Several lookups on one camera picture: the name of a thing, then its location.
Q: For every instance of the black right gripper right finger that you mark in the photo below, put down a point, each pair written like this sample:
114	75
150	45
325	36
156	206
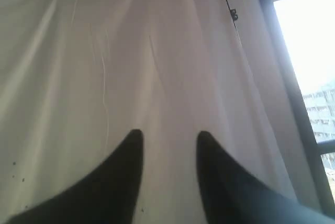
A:
230	194

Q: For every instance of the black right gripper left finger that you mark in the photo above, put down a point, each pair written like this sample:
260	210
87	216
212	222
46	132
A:
108	194

